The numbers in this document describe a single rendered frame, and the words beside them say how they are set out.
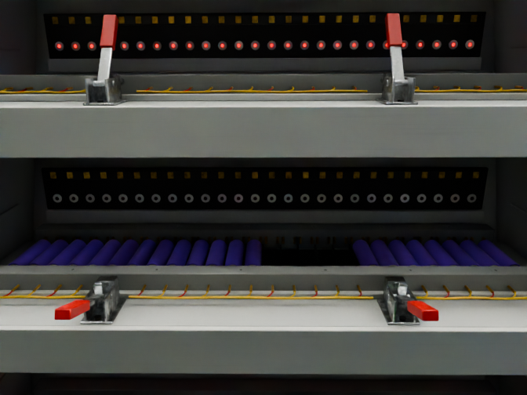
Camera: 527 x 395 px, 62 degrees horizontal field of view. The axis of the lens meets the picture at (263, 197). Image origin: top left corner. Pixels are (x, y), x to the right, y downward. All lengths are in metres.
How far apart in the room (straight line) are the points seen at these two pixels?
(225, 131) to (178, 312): 0.17
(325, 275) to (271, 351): 0.09
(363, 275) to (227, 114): 0.20
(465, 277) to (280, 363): 0.19
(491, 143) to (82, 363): 0.41
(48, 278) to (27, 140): 0.13
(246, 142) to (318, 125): 0.06
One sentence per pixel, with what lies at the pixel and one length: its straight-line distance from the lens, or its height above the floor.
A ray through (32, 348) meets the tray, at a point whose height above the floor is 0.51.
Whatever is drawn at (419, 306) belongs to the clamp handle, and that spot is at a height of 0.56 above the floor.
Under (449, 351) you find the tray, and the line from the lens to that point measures 0.43.
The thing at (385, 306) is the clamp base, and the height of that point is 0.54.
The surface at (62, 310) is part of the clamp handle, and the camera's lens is 0.36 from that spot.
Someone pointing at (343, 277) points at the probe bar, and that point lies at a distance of 0.43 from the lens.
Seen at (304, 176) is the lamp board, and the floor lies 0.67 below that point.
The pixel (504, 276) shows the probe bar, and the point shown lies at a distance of 0.48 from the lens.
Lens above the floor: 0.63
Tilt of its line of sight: 2 degrees up
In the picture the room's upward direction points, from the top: straight up
